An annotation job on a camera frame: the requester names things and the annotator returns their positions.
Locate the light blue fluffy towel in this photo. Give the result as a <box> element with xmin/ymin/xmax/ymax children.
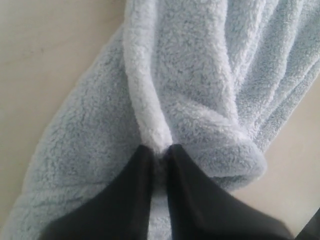
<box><xmin>0</xmin><ymin>0</ymin><xmax>320</xmax><ymax>240</ymax></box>

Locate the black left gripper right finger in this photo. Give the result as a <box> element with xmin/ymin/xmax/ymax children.
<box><xmin>166</xmin><ymin>144</ymin><xmax>293</xmax><ymax>240</ymax></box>

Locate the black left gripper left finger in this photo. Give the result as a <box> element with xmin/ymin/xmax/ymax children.
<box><xmin>39</xmin><ymin>145</ymin><xmax>154</xmax><ymax>240</ymax></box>

